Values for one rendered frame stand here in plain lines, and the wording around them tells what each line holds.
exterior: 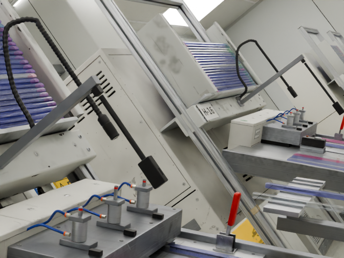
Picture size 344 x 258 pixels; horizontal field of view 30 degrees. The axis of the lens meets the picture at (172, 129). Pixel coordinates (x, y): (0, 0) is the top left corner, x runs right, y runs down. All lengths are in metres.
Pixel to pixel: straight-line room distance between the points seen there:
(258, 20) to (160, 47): 6.69
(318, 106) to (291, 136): 3.26
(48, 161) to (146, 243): 0.26
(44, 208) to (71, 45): 3.35
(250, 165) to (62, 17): 2.68
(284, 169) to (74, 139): 0.82
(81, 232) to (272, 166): 1.08
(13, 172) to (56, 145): 0.16
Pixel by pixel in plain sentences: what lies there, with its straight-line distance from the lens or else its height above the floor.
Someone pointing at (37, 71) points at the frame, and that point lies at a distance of 1.35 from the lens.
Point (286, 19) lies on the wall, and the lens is 8.70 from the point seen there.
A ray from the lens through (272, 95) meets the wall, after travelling 8.74.
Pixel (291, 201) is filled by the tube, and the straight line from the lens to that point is 1.32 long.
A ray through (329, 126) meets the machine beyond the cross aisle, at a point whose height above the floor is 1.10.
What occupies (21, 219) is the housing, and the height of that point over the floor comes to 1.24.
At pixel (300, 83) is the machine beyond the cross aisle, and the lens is 5.51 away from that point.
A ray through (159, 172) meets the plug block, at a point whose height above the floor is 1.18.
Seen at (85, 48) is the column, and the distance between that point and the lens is 4.31.
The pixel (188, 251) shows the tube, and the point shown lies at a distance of 1.12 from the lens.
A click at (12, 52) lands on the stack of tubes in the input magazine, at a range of 1.27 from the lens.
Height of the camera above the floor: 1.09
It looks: 8 degrees up
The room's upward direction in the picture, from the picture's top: 35 degrees counter-clockwise
